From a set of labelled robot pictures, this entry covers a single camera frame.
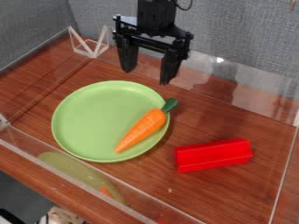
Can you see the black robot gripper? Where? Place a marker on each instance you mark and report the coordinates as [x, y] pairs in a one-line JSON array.
[[152, 31]]

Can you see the red plastic block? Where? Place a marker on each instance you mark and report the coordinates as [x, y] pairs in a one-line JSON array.
[[215, 154]]

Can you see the green round plate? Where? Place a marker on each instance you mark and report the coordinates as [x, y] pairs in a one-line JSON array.
[[95, 116]]

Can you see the orange toy carrot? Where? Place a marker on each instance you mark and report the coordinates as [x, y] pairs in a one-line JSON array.
[[147, 125]]

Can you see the clear acrylic corner bracket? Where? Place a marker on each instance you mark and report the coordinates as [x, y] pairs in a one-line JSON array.
[[88, 47]]

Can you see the clear acrylic enclosure wall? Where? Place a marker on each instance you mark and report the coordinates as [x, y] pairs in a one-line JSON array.
[[247, 107]]

